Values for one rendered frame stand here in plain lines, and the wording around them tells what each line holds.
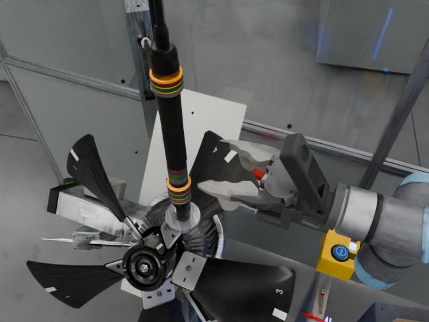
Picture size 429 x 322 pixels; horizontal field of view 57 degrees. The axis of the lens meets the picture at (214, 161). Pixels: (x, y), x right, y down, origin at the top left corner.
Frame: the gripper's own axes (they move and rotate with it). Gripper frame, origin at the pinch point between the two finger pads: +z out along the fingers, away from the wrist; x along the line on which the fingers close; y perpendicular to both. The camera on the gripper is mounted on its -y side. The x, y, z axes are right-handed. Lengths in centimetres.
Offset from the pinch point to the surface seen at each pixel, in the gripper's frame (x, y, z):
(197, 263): 2.2, 46.0, 5.3
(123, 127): 70, 88, 74
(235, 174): 15.8, 23.5, 0.9
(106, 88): 70, 65, 77
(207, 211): 8.1, 30.0, 4.9
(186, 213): -1.1, 16.8, 5.2
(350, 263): 23, 57, -33
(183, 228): -2.9, 19.8, 5.3
